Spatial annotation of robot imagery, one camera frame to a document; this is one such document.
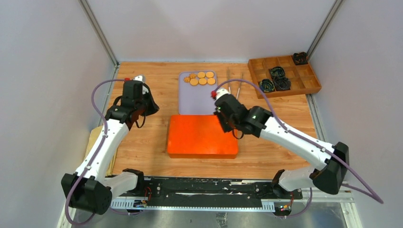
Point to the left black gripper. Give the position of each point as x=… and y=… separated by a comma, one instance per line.
x=154, y=107

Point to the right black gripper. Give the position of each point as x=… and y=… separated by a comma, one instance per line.
x=225, y=128

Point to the orange box lid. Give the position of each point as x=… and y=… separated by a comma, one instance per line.
x=199, y=137

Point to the lavender cookie tray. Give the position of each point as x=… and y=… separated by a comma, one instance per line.
x=195, y=100

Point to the metal tongs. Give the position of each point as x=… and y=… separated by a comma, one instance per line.
x=228, y=77

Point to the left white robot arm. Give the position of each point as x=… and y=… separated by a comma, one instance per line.
x=87, y=188

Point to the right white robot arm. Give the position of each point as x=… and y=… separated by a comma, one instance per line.
x=326, y=171

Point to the round yellow biscuit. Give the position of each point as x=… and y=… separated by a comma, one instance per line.
x=201, y=75
x=194, y=81
x=209, y=74
x=211, y=81
x=202, y=81

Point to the black rolled fabric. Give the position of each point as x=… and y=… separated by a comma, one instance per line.
x=300, y=58
x=282, y=83
x=277, y=72
x=266, y=86

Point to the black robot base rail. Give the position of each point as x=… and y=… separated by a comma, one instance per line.
x=206, y=193

